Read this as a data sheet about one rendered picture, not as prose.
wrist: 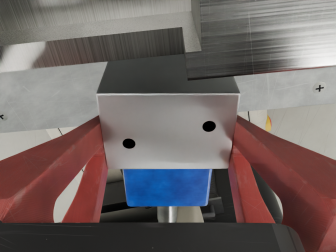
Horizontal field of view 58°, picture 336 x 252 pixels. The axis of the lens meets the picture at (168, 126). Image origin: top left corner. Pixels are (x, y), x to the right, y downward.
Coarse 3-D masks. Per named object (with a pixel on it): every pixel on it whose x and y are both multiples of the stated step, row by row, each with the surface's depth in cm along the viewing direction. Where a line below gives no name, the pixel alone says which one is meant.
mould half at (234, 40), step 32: (224, 0) 5; (256, 0) 5; (288, 0) 5; (320, 0) 5; (224, 32) 5; (256, 32) 5; (288, 32) 5; (320, 32) 6; (192, 64) 6; (224, 64) 6; (256, 64) 6; (288, 64) 6; (320, 64) 6
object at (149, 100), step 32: (128, 64) 12; (160, 64) 12; (96, 96) 10; (128, 96) 10; (160, 96) 10; (192, 96) 10; (224, 96) 10; (128, 128) 11; (160, 128) 11; (192, 128) 11; (224, 128) 11; (128, 160) 12; (160, 160) 12; (192, 160) 12; (224, 160) 12; (128, 192) 15; (160, 192) 15; (192, 192) 15
